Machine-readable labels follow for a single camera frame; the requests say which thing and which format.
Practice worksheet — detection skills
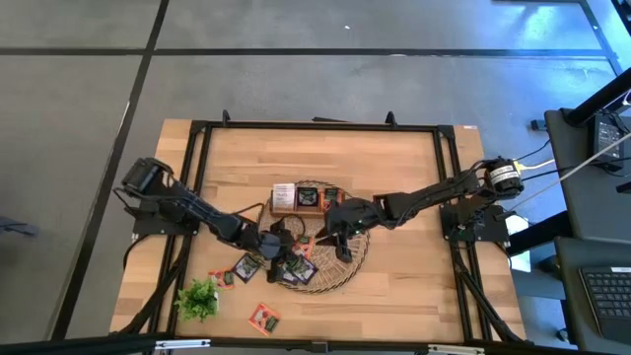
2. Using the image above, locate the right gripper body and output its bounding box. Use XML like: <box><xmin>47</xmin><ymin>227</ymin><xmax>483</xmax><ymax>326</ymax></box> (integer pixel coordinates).
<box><xmin>325</xmin><ymin>197</ymin><xmax>384</xmax><ymax>236</ymax></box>

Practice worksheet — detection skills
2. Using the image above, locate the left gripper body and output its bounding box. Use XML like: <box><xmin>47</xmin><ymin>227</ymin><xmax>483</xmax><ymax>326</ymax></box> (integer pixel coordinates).
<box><xmin>255</xmin><ymin>219</ymin><xmax>300</xmax><ymax>262</ymax></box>

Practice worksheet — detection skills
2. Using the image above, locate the purple foil tea packet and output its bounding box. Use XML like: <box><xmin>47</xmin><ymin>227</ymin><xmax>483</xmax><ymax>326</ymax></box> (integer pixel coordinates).
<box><xmin>231</xmin><ymin>252</ymin><xmax>262</xmax><ymax>285</ymax></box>
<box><xmin>288</xmin><ymin>254</ymin><xmax>319</xmax><ymax>286</ymax></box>
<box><xmin>297</xmin><ymin>185</ymin><xmax>319</xmax><ymax>208</ymax></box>
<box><xmin>275</xmin><ymin>258</ymin><xmax>300</xmax><ymax>287</ymax></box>

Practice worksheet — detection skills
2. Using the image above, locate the round woven straw placemat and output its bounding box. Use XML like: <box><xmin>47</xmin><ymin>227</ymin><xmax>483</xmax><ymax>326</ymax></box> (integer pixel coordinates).
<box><xmin>258</xmin><ymin>179</ymin><xmax>372</xmax><ymax>296</ymax></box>

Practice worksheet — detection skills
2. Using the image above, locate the white and orange tea packet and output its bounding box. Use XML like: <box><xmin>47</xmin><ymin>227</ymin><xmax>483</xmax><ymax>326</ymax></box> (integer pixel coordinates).
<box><xmin>271</xmin><ymin>182</ymin><xmax>297</xmax><ymax>213</ymax></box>

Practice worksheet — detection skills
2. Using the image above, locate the wooden organizer box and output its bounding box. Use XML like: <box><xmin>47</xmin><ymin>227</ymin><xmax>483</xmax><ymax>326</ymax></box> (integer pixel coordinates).
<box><xmin>269</xmin><ymin>182</ymin><xmax>347</xmax><ymax>218</ymax></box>

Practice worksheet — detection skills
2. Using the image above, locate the small green potted plant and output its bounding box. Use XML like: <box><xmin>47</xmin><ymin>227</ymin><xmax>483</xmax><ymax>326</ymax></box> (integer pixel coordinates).
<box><xmin>175</xmin><ymin>278</ymin><xmax>221</xmax><ymax>324</ymax></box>

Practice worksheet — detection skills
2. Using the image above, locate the black desk leg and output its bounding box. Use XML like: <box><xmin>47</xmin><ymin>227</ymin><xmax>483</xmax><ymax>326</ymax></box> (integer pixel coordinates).
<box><xmin>505</xmin><ymin>211</ymin><xmax>568</xmax><ymax>257</ymax></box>

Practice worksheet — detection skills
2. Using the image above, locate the black horizontal beam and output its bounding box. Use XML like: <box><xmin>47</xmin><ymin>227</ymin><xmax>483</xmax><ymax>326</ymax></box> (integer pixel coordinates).
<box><xmin>0</xmin><ymin>333</ymin><xmax>631</xmax><ymax>355</ymax></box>

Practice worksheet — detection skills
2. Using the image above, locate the dark grey desk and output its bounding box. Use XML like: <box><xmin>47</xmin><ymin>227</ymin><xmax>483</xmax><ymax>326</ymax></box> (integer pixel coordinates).
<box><xmin>554</xmin><ymin>236</ymin><xmax>631</xmax><ymax>354</ymax></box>
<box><xmin>544</xmin><ymin>107</ymin><xmax>631</xmax><ymax>246</ymax></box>

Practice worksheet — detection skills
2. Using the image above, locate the black electronic device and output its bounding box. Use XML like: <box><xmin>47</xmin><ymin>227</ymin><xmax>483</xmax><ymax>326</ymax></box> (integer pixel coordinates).
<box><xmin>591</xmin><ymin>113</ymin><xmax>625</xmax><ymax>172</ymax></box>

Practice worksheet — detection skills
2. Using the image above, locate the black keyboard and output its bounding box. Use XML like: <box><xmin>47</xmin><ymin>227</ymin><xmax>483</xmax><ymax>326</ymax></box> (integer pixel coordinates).
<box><xmin>579</xmin><ymin>265</ymin><xmax>631</xmax><ymax>346</ymax></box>

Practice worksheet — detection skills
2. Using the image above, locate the black diagonal bar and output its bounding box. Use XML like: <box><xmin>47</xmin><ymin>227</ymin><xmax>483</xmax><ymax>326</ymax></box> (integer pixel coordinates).
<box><xmin>561</xmin><ymin>66</ymin><xmax>631</xmax><ymax>128</ymax></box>

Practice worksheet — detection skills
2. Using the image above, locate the black metal rig frame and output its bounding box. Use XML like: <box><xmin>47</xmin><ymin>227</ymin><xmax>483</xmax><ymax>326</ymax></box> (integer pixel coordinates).
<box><xmin>117</xmin><ymin>108</ymin><xmax>528</xmax><ymax>346</ymax></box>

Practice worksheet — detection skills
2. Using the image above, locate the silver metal bracket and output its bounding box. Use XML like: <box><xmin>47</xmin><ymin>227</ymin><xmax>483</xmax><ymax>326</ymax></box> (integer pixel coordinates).
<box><xmin>155</xmin><ymin>338</ymin><xmax>212</xmax><ymax>350</ymax></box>
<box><xmin>427</xmin><ymin>343</ymin><xmax>487</xmax><ymax>355</ymax></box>

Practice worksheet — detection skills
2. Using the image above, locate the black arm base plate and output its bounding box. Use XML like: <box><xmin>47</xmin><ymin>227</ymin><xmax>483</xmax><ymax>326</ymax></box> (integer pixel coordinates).
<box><xmin>440</xmin><ymin>204</ymin><xmax>510</xmax><ymax>243</ymax></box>
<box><xmin>125</xmin><ymin>196</ymin><xmax>201</xmax><ymax>237</ymax></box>

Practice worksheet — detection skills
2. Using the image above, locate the yellow plug cable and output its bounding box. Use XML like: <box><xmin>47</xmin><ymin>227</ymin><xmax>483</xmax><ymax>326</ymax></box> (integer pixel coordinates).
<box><xmin>510</xmin><ymin>158</ymin><xmax>557</xmax><ymax>177</ymax></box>

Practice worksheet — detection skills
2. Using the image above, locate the white cable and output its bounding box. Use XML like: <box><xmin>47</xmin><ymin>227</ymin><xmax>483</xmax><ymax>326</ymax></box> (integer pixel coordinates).
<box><xmin>515</xmin><ymin>139</ymin><xmax>631</xmax><ymax>206</ymax></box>

